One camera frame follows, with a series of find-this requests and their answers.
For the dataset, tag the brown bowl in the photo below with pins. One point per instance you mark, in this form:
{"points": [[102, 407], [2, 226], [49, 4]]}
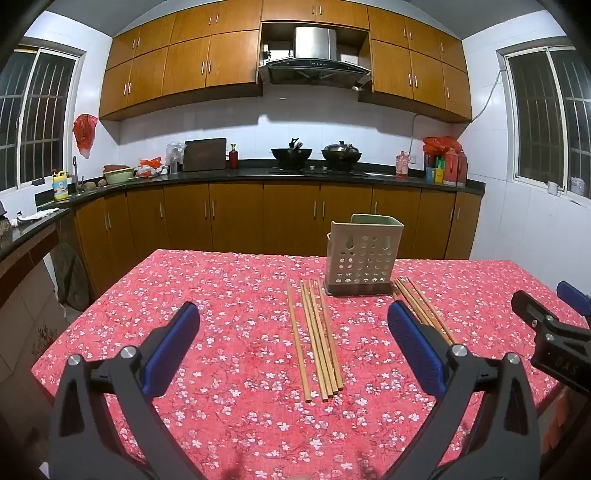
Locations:
{"points": [[115, 167]]}

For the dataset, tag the metal faucet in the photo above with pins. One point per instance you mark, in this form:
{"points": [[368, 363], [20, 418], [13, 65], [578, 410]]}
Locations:
{"points": [[75, 173]]}

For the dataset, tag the pink bottle on counter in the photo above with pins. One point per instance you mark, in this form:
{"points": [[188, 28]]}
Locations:
{"points": [[402, 166]]}

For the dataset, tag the clear plastic bag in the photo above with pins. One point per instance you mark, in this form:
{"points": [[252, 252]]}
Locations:
{"points": [[175, 154]]}

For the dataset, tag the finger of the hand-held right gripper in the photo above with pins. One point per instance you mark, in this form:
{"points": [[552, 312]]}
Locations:
{"points": [[531, 307], [572, 295]]}

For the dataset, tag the red floral tablecloth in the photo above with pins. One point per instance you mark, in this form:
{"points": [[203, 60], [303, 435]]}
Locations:
{"points": [[231, 323]]}

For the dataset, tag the steel range hood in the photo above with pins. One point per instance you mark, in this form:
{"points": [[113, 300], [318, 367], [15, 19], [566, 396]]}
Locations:
{"points": [[314, 46]]}

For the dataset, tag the beige perforated chopstick holder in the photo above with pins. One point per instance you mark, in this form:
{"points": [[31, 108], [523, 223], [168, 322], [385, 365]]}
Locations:
{"points": [[364, 258]]}

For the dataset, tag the blue carton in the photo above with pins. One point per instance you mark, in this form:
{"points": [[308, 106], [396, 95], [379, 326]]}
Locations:
{"points": [[430, 175]]}

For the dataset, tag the dark wooden cutting board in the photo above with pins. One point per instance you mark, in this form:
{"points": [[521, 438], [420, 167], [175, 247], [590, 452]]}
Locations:
{"points": [[205, 154]]}

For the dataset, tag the black wok with lid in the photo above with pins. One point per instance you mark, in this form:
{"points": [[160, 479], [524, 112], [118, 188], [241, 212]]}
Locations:
{"points": [[341, 154]]}

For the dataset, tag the wooden lower cabinets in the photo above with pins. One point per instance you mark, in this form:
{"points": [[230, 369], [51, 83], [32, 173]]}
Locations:
{"points": [[235, 217]]}

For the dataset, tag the clear plastic bottle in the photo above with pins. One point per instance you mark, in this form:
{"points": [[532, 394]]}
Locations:
{"points": [[578, 188]]}

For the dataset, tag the white cloth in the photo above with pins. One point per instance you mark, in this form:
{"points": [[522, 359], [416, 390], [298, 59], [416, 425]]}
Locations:
{"points": [[39, 215]]}

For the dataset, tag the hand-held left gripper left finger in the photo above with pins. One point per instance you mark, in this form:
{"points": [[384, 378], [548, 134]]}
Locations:
{"points": [[171, 350]]}

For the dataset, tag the yellow detergent bottle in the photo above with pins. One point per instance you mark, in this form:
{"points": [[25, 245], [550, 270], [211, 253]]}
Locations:
{"points": [[61, 187]]}

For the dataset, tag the red gift box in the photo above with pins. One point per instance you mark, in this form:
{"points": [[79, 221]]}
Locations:
{"points": [[450, 170], [462, 171]]}

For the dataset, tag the dark bag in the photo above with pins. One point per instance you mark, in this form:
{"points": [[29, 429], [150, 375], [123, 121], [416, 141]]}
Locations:
{"points": [[71, 277]]}

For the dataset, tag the red plastic bag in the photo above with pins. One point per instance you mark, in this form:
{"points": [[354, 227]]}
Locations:
{"points": [[84, 131], [150, 164], [441, 145]]}

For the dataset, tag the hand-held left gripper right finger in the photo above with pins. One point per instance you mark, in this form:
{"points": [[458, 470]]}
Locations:
{"points": [[415, 350]]}

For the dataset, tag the red bottle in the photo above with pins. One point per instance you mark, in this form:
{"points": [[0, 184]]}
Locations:
{"points": [[233, 159]]}

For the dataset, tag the barred window with white frame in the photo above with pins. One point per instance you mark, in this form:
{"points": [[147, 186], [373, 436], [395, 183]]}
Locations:
{"points": [[545, 120], [41, 115]]}

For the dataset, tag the black kitchen countertop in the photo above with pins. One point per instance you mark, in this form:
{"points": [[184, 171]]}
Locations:
{"points": [[231, 174]]}

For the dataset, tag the green carton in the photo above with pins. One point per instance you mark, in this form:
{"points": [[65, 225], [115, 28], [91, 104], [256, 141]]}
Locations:
{"points": [[439, 168]]}

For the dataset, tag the wooden upper wall cabinets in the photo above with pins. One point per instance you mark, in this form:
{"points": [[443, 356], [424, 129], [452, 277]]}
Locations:
{"points": [[184, 64]]}

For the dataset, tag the white mug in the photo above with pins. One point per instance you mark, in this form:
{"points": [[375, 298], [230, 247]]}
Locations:
{"points": [[552, 188]]}

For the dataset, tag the gas stove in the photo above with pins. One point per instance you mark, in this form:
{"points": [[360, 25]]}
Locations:
{"points": [[318, 171]]}

